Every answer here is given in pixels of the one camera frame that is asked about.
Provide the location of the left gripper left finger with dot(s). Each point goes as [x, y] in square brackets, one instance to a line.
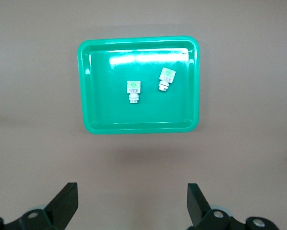
[50, 218]

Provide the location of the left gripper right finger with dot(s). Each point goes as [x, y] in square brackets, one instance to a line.
[213, 220]

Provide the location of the green push button switch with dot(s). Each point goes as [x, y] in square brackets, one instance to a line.
[134, 89]
[167, 76]

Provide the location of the green plastic tray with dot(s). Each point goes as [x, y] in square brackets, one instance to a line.
[110, 112]

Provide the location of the brown table cloth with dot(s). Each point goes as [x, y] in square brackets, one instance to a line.
[38, 72]

